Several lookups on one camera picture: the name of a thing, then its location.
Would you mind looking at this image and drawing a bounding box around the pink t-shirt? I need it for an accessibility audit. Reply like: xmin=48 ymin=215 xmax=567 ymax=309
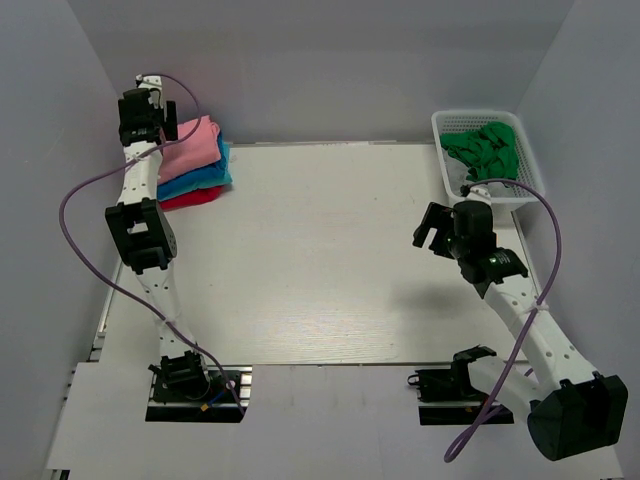
xmin=158 ymin=115 xmax=222 ymax=184

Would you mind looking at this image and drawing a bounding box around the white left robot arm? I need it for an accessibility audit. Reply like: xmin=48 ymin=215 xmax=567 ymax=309
xmin=105 ymin=77 xmax=202 ymax=362

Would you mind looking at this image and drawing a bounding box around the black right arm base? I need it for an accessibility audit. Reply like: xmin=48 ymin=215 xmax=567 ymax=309
xmin=407 ymin=346 xmax=497 ymax=426

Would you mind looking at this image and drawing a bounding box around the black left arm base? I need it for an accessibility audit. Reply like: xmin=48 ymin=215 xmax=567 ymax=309
xmin=145 ymin=351 xmax=252 ymax=424

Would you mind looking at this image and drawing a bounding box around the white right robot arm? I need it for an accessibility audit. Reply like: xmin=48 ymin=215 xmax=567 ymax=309
xmin=408 ymin=200 xmax=628 ymax=461

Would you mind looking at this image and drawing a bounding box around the grey t-shirt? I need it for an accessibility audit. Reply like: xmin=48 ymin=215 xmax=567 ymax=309
xmin=445 ymin=159 xmax=513 ymax=198

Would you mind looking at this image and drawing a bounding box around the folded blue t-shirt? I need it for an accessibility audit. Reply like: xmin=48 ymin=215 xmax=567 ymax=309
xmin=156 ymin=135 xmax=225 ymax=201

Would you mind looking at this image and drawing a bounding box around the folded cyan t-shirt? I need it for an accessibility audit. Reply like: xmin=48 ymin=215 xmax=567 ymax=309
xmin=221 ymin=141 xmax=232 ymax=185

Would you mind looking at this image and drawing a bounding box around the folded red t-shirt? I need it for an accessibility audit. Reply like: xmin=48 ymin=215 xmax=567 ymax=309
xmin=160 ymin=186 xmax=226 ymax=211

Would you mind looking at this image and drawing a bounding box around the white plastic laundry basket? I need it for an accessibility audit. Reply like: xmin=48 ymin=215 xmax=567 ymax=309
xmin=431 ymin=110 xmax=544 ymax=212

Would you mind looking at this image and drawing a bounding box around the green t-shirt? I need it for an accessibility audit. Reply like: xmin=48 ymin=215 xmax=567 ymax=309
xmin=440 ymin=122 xmax=520 ymax=182

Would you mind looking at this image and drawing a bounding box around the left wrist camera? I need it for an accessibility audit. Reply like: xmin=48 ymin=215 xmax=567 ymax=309
xmin=135 ymin=74 xmax=164 ymax=109

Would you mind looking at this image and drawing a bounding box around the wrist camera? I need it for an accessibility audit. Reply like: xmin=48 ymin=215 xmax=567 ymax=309
xmin=135 ymin=74 xmax=164 ymax=109
xmin=460 ymin=185 xmax=492 ymax=206

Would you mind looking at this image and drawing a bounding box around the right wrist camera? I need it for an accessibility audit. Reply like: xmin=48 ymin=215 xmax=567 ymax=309
xmin=460 ymin=185 xmax=492 ymax=206

